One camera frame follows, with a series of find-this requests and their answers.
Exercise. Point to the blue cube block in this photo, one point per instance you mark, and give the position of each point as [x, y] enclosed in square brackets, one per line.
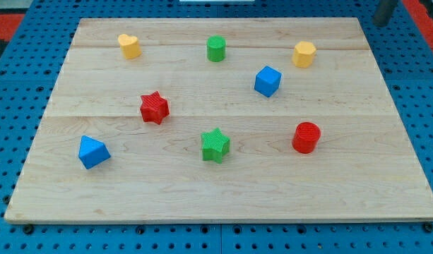
[267, 81]

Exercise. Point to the yellow hexagon block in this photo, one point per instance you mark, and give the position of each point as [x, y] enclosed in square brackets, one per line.
[303, 54]

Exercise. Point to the green star block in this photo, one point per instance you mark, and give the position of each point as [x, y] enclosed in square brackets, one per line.
[214, 145]

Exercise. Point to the green cylinder block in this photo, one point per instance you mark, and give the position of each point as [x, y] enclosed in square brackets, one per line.
[216, 46]

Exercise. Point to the red star block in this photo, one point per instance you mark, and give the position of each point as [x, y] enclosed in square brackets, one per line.
[154, 108]

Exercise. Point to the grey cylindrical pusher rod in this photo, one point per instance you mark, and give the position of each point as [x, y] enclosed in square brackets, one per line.
[383, 13]

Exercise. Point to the red cylinder block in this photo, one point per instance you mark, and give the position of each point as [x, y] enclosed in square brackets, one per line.
[306, 137]

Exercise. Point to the wooden board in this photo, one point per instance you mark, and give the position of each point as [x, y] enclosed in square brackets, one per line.
[363, 169]

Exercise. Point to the blue triangle block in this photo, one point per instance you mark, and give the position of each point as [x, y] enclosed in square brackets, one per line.
[92, 152]

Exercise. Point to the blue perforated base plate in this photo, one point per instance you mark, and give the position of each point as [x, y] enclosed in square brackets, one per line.
[32, 60]

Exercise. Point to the yellow heart block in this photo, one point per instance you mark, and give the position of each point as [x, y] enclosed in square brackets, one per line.
[129, 46]

